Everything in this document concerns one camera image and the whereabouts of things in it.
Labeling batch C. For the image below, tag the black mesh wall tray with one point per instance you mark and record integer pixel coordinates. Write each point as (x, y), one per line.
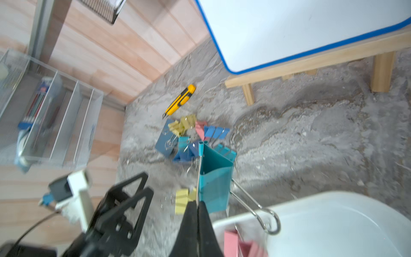
(106, 9)

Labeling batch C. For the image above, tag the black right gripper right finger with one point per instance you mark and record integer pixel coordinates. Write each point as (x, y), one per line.
(207, 242)

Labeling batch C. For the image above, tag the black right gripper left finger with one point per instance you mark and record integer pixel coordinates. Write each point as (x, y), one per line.
(186, 244)

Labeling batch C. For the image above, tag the small wooden easel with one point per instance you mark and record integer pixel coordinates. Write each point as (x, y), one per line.
(382, 48)

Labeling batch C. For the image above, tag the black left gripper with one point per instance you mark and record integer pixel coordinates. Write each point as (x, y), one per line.
(117, 221)

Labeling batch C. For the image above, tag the yellow binder clip on floor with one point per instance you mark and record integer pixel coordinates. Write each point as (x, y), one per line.
(183, 197)

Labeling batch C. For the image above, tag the teal binder clip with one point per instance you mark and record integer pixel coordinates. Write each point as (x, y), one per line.
(215, 179)
(226, 152)

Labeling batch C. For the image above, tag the white plastic storage box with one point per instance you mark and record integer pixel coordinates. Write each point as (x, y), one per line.
(329, 224)

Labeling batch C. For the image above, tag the blue binder clip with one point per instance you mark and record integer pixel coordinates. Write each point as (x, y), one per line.
(216, 132)
(187, 154)

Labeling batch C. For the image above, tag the pink binder clip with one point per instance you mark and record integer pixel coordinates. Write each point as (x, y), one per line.
(231, 243)
(252, 249)
(199, 127)

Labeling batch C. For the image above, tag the white wire mesh shelf rack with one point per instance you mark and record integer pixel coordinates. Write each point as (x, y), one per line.
(47, 117)

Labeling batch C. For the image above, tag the pink binder clip in pile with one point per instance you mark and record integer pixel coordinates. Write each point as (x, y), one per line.
(199, 127)

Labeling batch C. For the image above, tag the yellow black utility knife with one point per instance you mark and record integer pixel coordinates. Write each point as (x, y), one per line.
(180, 100)

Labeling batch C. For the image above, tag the white board blue frame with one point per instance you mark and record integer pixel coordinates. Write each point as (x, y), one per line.
(251, 35)

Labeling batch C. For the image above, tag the aluminium frame rail left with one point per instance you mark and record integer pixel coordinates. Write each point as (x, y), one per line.
(41, 21)

